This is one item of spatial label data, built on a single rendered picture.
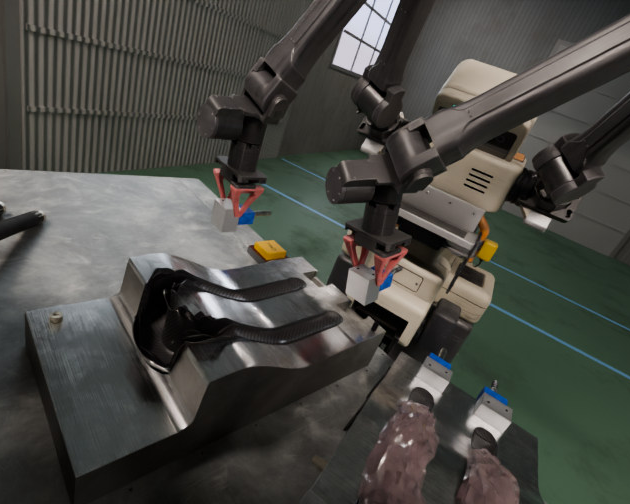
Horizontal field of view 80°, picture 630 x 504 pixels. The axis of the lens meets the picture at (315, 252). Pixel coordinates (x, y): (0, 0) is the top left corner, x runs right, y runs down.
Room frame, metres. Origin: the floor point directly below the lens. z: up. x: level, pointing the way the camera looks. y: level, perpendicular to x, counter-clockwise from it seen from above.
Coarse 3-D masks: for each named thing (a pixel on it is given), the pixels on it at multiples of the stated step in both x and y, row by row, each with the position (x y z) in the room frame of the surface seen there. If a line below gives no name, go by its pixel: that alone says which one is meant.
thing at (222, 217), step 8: (216, 200) 0.71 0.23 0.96; (224, 200) 0.72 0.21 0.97; (216, 208) 0.71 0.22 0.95; (224, 208) 0.69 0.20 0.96; (232, 208) 0.70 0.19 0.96; (240, 208) 0.71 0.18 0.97; (248, 208) 0.75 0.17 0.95; (216, 216) 0.70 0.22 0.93; (224, 216) 0.69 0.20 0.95; (232, 216) 0.70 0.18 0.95; (248, 216) 0.73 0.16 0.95; (216, 224) 0.70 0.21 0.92; (224, 224) 0.69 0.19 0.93; (232, 224) 0.70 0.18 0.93; (240, 224) 0.72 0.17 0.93
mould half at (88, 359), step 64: (64, 320) 0.38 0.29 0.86; (128, 320) 0.41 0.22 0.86; (256, 320) 0.49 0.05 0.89; (64, 384) 0.29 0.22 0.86; (128, 384) 0.32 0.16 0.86; (192, 384) 0.31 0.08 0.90; (256, 384) 0.36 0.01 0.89; (320, 384) 0.48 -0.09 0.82; (64, 448) 0.23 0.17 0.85; (128, 448) 0.25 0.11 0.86; (192, 448) 0.30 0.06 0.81
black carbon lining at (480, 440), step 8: (416, 392) 0.51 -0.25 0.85; (424, 392) 0.51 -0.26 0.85; (408, 400) 0.47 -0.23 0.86; (416, 400) 0.49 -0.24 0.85; (424, 400) 0.50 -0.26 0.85; (432, 400) 0.50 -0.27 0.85; (480, 432) 0.47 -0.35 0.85; (488, 432) 0.47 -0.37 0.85; (472, 440) 0.44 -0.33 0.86; (480, 440) 0.45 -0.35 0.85; (488, 440) 0.46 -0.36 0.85; (480, 448) 0.44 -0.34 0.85; (488, 448) 0.44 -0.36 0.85; (496, 448) 0.44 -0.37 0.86; (496, 456) 0.43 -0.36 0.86
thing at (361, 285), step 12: (360, 264) 0.64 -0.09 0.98; (348, 276) 0.61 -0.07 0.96; (360, 276) 0.60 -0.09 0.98; (372, 276) 0.60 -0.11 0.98; (348, 288) 0.61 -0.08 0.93; (360, 288) 0.59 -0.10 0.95; (372, 288) 0.59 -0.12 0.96; (384, 288) 0.63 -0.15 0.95; (360, 300) 0.59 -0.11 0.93; (372, 300) 0.60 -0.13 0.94
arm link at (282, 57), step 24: (336, 0) 0.69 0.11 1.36; (360, 0) 0.72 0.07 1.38; (312, 24) 0.69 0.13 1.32; (336, 24) 0.71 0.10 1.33; (288, 48) 0.69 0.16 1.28; (312, 48) 0.70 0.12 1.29; (264, 72) 0.70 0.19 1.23; (288, 72) 0.67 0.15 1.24; (264, 96) 0.67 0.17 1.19; (288, 96) 0.70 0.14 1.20
